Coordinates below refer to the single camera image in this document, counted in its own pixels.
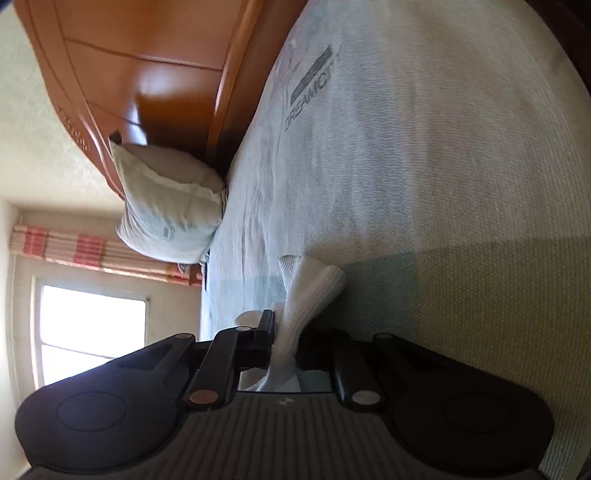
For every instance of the pale printed pillow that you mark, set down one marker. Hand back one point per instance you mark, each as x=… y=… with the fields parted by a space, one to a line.
x=166 y=203
x=415 y=138

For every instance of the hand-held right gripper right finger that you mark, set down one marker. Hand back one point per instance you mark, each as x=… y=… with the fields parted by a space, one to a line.
x=323 y=346

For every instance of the white printed sweatshirt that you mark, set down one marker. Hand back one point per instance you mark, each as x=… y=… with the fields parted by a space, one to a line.
x=309 y=286

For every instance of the window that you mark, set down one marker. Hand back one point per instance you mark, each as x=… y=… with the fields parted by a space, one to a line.
x=92 y=323

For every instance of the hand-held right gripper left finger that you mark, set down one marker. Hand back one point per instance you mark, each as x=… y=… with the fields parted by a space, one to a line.
x=258 y=346

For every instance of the pink striped curtain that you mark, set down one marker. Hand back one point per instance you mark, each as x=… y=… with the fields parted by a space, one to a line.
x=69 y=244

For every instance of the wooden headboard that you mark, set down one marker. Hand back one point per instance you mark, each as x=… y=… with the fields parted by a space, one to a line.
x=138 y=55

